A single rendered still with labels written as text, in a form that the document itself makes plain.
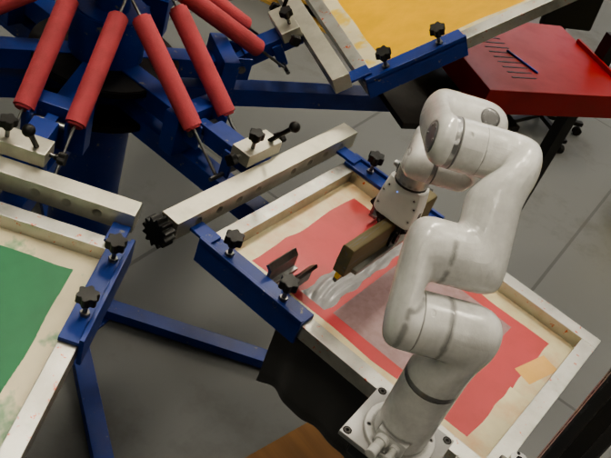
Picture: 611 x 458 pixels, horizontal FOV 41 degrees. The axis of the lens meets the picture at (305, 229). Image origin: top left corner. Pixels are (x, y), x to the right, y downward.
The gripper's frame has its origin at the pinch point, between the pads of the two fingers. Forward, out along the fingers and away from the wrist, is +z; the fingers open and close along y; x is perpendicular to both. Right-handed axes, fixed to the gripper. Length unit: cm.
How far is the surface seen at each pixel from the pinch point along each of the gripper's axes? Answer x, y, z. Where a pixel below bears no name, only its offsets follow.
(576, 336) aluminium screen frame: 26, 45, 11
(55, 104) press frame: -31, -77, 4
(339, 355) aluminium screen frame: -28.4, 11.9, 10.8
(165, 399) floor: 0, -44, 109
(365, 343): -17.5, 12.3, 14.2
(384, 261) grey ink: 7.6, -0.1, 13.5
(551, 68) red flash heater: 123, -15, -2
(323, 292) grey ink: -13.8, -2.9, 13.7
